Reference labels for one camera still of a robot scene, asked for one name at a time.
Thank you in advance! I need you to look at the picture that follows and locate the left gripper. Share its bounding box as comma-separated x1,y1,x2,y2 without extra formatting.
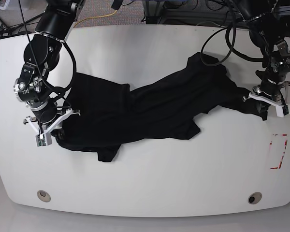
250,79,290,120

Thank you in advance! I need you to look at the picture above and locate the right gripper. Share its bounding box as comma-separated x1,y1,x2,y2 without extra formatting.
24,97,81,140

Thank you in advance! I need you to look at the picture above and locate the black T-shirt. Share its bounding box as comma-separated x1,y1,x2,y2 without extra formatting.
56,53,259,162

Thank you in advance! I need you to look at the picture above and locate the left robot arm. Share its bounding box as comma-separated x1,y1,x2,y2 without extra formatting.
232,0,290,117

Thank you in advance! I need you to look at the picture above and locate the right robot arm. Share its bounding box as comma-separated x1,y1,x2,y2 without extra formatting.
14,0,85,146

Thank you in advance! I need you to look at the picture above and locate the red tape rectangle marking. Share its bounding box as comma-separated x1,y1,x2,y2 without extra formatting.
267,134,288,170

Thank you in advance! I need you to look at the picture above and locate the left table grommet hole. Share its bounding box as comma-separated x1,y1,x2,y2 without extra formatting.
37,190,51,203

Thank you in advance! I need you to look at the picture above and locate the table grommet hole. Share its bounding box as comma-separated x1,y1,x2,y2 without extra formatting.
248,192,262,204
37,190,51,203

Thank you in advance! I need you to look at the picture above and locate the right table grommet hole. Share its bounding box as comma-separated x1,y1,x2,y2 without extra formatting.
248,192,262,204

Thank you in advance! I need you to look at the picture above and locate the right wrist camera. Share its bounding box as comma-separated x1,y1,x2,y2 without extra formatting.
35,133,52,147

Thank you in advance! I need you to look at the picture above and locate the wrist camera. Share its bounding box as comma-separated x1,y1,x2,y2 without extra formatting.
275,104,290,117
35,133,52,147

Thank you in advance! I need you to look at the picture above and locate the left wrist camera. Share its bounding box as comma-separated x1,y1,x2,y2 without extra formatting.
275,104,290,117

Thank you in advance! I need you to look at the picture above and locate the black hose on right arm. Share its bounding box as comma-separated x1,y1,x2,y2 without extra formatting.
47,41,78,97

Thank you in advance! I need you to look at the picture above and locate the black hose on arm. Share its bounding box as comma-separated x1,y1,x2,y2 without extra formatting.
47,41,78,97
200,24,266,67

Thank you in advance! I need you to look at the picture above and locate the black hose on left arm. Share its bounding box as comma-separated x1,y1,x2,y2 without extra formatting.
200,24,266,67

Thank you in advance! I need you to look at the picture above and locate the yellow cable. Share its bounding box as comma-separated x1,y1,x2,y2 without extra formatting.
73,9,118,27

